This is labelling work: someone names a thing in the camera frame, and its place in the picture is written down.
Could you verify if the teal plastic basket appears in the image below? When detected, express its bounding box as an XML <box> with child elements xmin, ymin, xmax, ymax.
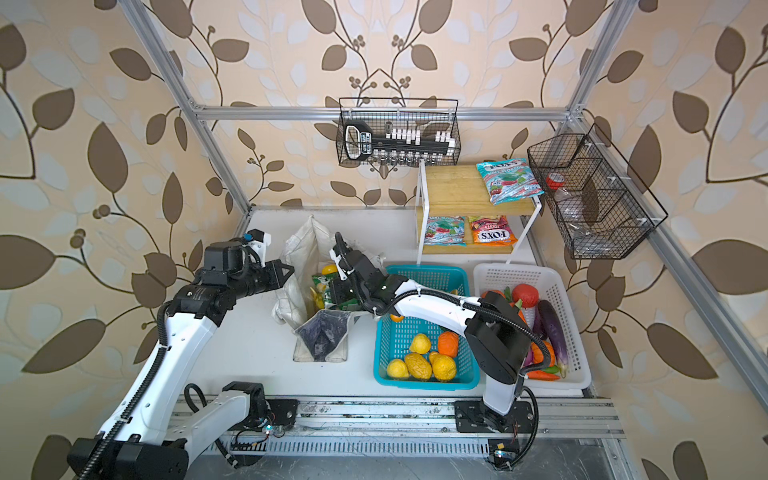
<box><xmin>373</xmin><ymin>264</ymin><xmax>480</xmax><ymax>391</ymax></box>

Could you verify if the black wire basket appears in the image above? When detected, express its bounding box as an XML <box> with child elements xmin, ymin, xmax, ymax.
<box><xmin>527</xmin><ymin>124</ymin><xmax>668</xmax><ymax>260</ymax></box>
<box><xmin>335</xmin><ymin>95</ymin><xmax>461</xmax><ymax>167</ymax></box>

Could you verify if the small orange pumpkin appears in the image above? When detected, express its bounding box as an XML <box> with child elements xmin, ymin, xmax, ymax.
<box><xmin>531</xmin><ymin>340</ymin><xmax>557</xmax><ymax>367</ymax></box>

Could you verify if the purple eggplant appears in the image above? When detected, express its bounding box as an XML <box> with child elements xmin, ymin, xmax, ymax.
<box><xmin>537</xmin><ymin>300</ymin><xmax>569</xmax><ymax>377</ymax></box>

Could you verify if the pink teal snack bag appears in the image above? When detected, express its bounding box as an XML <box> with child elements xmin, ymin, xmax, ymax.
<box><xmin>476</xmin><ymin>158</ymin><xmax>543</xmax><ymax>205</ymax></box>

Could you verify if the plastic bottle red cap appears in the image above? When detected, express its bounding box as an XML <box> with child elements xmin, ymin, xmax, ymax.
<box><xmin>546</xmin><ymin>172</ymin><xmax>585</xmax><ymax>223</ymax></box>

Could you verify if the black tool in basket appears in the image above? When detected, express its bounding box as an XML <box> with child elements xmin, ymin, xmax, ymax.
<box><xmin>336</xmin><ymin>120</ymin><xmax>460</xmax><ymax>164</ymax></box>

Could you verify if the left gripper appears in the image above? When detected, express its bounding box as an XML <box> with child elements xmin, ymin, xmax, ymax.
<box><xmin>226</xmin><ymin>258</ymin><xmax>294</xmax><ymax>301</ymax></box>

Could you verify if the yellow bumpy lemon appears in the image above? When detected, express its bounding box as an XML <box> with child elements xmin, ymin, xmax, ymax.
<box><xmin>404</xmin><ymin>353</ymin><xmax>433</xmax><ymax>381</ymax></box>

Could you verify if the black wire basket right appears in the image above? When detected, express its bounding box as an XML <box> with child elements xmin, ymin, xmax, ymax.
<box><xmin>527</xmin><ymin>124</ymin><xmax>668</xmax><ymax>260</ymax></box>

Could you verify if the black wire basket centre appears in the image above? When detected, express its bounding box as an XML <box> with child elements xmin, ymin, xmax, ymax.
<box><xmin>335</xmin><ymin>95</ymin><xmax>461</xmax><ymax>167</ymax></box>

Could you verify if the white canvas grocery bag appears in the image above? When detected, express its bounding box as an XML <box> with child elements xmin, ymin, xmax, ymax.
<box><xmin>272</xmin><ymin>217</ymin><xmax>373</xmax><ymax>363</ymax></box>

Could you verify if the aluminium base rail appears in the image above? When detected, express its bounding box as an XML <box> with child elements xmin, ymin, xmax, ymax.
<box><xmin>219</xmin><ymin>396</ymin><xmax>626</xmax><ymax>457</ymax></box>

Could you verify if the white wooden shelf rack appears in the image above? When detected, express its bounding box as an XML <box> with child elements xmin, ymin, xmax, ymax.
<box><xmin>415</xmin><ymin>164</ymin><xmax>542</xmax><ymax>264</ymax></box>

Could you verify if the orange tangerine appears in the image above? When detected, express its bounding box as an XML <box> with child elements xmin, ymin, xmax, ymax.
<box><xmin>437</xmin><ymin>331</ymin><xmax>459</xmax><ymax>358</ymax></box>

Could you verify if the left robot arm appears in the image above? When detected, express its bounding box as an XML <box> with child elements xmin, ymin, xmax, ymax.
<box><xmin>67</xmin><ymin>229</ymin><xmax>294</xmax><ymax>479</ymax></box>

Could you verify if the red green candy bag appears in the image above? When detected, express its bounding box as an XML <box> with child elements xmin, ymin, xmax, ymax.
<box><xmin>424</xmin><ymin>216</ymin><xmax>466</xmax><ymax>246</ymax></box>

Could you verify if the small yellow lemon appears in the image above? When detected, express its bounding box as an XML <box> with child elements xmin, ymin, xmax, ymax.
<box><xmin>386</xmin><ymin>359</ymin><xmax>410</xmax><ymax>380</ymax></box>

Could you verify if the white plastic basket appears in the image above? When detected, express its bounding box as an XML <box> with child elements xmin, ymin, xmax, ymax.
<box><xmin>473</xmin><ymin>263</ymin><xmax>592</xmax><ymax>397</ymax></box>

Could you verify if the yellow round lemon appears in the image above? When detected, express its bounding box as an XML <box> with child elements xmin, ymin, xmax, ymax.
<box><xmin>430</xmin><ymin>353</ymin><xmax>457</xmax><ymax>382</ymax></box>

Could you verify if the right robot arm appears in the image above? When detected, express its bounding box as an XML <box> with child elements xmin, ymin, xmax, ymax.
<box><xmin>330</xmin><ymin>232</ymin><xmax>552</xmax><ymax>434</ymax></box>

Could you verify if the orange Fox's candy bag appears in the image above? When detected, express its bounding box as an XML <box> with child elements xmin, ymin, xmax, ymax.
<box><xmin>468</xmin><ymin>215</ymin><xmax>517</xmax><ymax>247</ymax></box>

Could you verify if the red tomato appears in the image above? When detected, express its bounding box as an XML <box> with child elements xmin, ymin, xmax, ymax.
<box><xmin>512</xmin><ymin>283</ymin><xmax>540</xmax><ymax>309</ymax></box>

